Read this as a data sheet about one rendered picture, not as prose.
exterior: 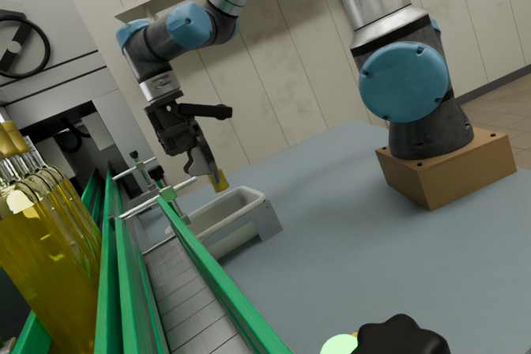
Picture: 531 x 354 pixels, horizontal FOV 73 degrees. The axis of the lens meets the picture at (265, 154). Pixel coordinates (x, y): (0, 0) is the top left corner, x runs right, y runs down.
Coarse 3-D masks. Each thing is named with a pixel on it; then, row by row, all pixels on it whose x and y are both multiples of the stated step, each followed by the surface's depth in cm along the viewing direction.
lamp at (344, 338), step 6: (336, 336) 32; (342, 336) 32; (348, 336) 32; (330, 342) 32; (336, 342) 31; (342, 342) 31; (348, 342) 31; (354, 342) 31; (324, 348) 31; (330, 348) 31; (336, 348) 30; (342, 348) 30; (348, 348) 30; (354, 348) 30
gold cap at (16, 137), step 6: (6, 126) 44; (12, 126) 44; (12, 132) 44; (18, 132) 45; (12, 138) 44; (18, 138) 45; (18, 144) 44; (24, 144) 45; (24, 150) 45; (30, 150) 46
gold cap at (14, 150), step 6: (0, 126) 39; (0, 132) 39; (6, 132) 40; (0, 138) 39; (6, 138) 39; (0, 144) 39; (6, 144) 39; (12, 144) 40; (0, 150) 39; (6, 150) 39; (12, 150) 40; (18, 150) 40; (6, 156) 39
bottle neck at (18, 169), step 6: (12, 156) 40; (18, 156) 40; (6, 162) 39; (12, 162) 39; (18, 162) 40; (12, 168) 39; (18, 168) 40; (24, 168) 41; (12, 174) 39; (18, 174) 40; (24, 174) 40
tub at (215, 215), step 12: (228, 192) 91; (240, 192) 91; (252, 192) 84; (216, 204) 90; (228, 204) 91; (240, 204) 92; (252, 204) 76; (192, 216) 88; (204, 216) 89; (216, 216) 90; (228, 216) 91; (240, 216) 76; (168, 228) 85; (192, 228) 88; (204, 228) 89; (216, 228) 73
